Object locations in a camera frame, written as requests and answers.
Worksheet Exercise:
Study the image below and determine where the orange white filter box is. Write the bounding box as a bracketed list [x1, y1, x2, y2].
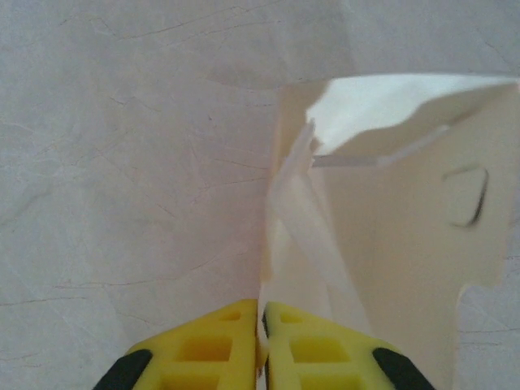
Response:
[259, 71, 520, 390]

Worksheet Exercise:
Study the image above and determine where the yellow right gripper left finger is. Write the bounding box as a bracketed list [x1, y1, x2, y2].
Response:
[93, 298, 262, 390]

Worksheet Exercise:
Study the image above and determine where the white paper coffee filter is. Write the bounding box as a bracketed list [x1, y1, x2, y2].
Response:
[258, 116, 373, 366]

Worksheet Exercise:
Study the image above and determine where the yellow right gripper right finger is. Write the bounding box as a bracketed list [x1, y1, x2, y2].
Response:
[262, 299, 438, 390]

